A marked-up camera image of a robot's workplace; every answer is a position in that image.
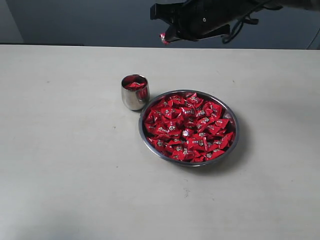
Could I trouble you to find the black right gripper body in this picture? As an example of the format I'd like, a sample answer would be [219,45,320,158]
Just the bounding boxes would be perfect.
[175,0,258,41]

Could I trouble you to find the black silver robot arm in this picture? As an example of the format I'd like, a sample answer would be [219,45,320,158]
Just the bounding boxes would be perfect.
[150,0,320,44]

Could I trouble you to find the stainless steel cup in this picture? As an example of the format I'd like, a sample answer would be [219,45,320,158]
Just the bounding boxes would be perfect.
[121,74,150,111]

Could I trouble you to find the round steel bowl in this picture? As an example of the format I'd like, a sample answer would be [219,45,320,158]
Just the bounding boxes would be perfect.
[138,89,240,168]

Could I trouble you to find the red wrapped candy pile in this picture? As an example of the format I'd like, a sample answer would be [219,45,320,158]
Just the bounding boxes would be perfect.
[144,92,235,163]

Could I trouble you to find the black cable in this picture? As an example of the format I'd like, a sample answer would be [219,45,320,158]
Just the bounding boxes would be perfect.
[221,0,273,45]

